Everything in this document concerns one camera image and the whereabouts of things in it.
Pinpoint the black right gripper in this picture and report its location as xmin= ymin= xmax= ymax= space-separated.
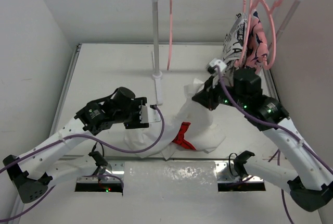
xmin=191 ymin=73 xmax=247 ymax=110

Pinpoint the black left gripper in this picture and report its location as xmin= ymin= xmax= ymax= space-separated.
xmin=112 ymin=98 xmax=148 ymax=127

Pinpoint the white t shirt red print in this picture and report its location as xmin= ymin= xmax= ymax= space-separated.
xmin=137 ymin=79 xmax=226 ymax=159

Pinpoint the pink plastic hanger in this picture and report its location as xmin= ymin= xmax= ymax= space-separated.
xmin=167 ymin=0 xmax=173 ymax=71

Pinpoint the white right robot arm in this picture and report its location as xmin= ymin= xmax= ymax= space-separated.
xmin=192 ymin=65 xmax=332 ymax=212

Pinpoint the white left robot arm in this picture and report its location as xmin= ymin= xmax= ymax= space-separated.
xmin=3 ymin=87 xmax=149 ymax=204

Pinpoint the black white newsprint shirt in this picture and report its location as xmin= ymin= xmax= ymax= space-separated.
xmin=222 ymin=13 xmax=247 ymax=80

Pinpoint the pink navy patterned shirt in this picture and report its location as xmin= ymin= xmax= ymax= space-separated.
xmin=245 ymin=9 xmax=269 ymax=74

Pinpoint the pink hanger with newsprint shirt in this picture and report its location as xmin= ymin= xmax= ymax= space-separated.
xmin=234 ymin=0 xmax=252 ymax=68

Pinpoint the empty pink hanger right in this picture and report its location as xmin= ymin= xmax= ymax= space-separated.
xmin=257 ymin=0 xmax=283 ymax=70

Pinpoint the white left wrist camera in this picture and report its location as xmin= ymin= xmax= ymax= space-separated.
xmin=139 ymin=105 xmax=161 ymax=124

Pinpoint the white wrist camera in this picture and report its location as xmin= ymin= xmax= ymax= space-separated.
xmin=206 ymin=58 xmax=227 ymax=74
xmin=139 ymin=105 xmax=161 ymax=124

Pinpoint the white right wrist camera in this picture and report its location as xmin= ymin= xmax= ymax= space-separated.
xmin=206 ymin=58 xmax=227 ymax=74

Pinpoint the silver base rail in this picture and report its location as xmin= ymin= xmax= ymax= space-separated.
xmin=76 ymin=157 xmax=266 ymax=184

